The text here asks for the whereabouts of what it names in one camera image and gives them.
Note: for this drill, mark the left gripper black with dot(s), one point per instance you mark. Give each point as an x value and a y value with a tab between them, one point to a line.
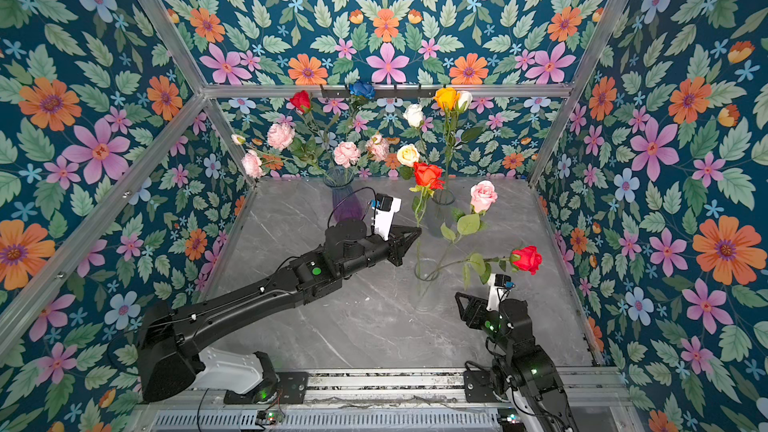
400	244

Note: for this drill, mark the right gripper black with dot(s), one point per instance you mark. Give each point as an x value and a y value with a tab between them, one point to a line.
474	306

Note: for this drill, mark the clear ribbed glass vase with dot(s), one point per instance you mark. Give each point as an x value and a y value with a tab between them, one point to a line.
438	211

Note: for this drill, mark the purple blue glass vase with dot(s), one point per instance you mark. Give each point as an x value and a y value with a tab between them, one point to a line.
345	203

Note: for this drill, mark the cream peach rose stem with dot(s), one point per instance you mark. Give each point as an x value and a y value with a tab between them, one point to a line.
407	156

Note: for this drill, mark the pink rosebud stem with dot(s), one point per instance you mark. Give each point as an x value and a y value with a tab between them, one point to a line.
468	222

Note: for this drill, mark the red rose stem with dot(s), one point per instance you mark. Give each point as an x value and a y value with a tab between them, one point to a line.
303	105
428	180
527	259

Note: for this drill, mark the orange rose stem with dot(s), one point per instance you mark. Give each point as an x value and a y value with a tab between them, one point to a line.
447	99

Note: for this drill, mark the white rose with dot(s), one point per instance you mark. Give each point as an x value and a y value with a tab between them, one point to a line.
458	105

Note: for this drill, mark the blue rose stem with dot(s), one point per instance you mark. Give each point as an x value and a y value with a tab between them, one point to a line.
361	93

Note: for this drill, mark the pink carnation spray stem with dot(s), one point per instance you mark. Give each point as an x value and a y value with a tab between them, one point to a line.
282	145

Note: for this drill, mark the white rose stem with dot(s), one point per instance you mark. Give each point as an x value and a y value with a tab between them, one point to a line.
420	128

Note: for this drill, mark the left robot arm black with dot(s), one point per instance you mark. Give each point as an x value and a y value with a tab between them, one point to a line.
175	345

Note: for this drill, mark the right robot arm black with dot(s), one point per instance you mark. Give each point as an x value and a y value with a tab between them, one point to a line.
521	372

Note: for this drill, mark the black hook rack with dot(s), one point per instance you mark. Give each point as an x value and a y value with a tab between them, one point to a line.
402	91

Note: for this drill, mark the aluminium back crossbar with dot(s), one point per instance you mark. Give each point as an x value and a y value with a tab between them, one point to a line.
286	91

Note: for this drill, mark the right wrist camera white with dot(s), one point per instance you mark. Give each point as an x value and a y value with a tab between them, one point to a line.
500	286

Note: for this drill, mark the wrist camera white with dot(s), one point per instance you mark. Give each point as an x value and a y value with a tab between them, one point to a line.
500	286
384	209

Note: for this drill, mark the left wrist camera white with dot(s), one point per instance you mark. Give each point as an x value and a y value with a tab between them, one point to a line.
384	209

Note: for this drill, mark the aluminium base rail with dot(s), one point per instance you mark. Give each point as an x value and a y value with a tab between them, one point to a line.
253	398

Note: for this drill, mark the aluminium frame post right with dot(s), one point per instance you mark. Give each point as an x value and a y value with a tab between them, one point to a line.
612	13

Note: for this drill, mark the aluminium frame post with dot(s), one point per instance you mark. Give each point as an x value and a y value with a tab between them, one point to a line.
612	13
201	99

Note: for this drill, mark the aluminium frame post left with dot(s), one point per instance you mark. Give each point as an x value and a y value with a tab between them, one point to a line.
201	99

